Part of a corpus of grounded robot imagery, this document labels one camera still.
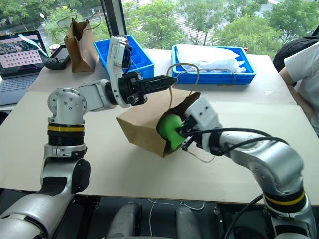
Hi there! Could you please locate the white cable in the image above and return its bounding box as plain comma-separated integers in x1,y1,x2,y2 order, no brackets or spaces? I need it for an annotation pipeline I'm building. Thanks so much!
148,198,205,237

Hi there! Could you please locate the blue compartment plastic bin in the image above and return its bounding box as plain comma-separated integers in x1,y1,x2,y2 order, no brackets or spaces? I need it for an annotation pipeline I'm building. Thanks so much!
93,34,156,83

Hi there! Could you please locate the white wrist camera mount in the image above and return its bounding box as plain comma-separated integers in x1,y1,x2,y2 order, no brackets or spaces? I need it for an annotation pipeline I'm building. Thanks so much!
184,96,223,151
106,35,133,108

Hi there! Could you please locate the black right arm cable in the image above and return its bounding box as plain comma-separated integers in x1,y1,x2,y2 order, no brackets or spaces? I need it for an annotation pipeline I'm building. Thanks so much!
183,127,290,157
223,194,265,239

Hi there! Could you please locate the pink cup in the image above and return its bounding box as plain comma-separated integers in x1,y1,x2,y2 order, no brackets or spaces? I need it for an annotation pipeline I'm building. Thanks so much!
49,44,61,58

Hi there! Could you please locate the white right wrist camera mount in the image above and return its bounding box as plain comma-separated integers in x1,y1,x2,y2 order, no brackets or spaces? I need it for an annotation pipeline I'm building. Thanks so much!
184,96,223,151

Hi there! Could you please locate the brown paper bag standing upright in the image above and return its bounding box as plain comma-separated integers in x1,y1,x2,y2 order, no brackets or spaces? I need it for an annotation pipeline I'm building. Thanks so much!
57,12,103,74

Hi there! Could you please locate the black backpack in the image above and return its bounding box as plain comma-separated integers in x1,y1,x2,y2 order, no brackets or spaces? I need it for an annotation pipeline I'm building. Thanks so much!
272,35,319,73

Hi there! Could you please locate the grey rounded shape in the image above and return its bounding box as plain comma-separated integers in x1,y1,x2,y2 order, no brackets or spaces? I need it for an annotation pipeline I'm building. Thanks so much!
175,205,203,239
106,201,143,239

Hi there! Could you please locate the black handheld controller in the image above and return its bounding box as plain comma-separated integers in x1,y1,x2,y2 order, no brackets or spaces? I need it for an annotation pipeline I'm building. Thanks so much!
44,44,71,70

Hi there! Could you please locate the dark window frame post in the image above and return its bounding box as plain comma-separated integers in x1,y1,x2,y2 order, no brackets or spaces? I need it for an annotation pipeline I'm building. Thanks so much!
100,0,130,42

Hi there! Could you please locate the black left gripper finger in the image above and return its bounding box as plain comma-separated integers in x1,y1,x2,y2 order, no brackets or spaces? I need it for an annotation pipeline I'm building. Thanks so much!
143,83,176,97
142,75,179,88

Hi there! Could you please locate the grey laptop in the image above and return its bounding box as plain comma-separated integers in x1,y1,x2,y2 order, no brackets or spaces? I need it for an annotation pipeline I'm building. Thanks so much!
0,30,49,107

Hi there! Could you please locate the person in white t-shirt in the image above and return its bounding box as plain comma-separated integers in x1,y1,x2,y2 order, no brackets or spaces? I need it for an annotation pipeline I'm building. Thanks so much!
279,41,319,138

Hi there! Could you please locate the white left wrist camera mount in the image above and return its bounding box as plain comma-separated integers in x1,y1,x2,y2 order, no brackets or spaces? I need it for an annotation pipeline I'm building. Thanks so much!
106,35,133,108

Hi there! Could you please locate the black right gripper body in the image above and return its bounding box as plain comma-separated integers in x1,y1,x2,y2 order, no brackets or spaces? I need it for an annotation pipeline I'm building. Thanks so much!
183,116,200,136

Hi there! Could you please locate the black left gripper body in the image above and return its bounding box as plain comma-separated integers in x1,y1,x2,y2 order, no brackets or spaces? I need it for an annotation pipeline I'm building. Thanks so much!
118,71,148,107

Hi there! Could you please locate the brown paper bag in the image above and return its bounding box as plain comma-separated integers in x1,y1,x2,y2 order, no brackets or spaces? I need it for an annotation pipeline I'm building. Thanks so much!
116,63,218,164
57,12,103,74

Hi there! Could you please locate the white plastic bag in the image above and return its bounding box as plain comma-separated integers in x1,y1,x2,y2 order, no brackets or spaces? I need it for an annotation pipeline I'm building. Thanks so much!
175,44,246,74

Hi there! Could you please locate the green apple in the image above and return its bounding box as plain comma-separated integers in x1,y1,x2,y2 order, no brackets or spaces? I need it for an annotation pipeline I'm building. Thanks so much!
158,113,190,153

